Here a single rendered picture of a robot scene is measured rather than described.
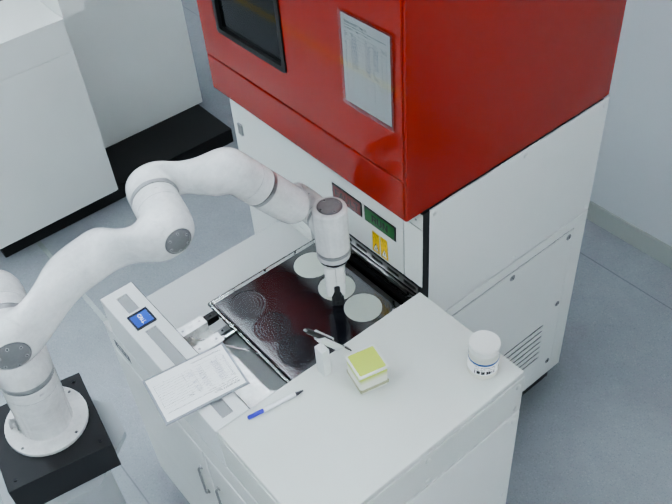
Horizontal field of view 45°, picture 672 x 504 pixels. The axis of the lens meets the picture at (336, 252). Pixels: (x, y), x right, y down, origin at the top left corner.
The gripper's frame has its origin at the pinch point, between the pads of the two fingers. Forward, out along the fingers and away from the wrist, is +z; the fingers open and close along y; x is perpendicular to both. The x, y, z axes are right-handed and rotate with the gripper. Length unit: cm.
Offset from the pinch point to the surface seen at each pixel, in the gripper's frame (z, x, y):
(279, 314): 2.6, -15.6, 1.3
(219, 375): -4.4, -29.3, 25.2
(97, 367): 92, -97, -62
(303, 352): 2.7, -9.8, 14.8
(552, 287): 36, 68, -30
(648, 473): 93, 97, 6
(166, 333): -3.5, -43.3, 9.7
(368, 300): 2.6, 7.9, -0.6
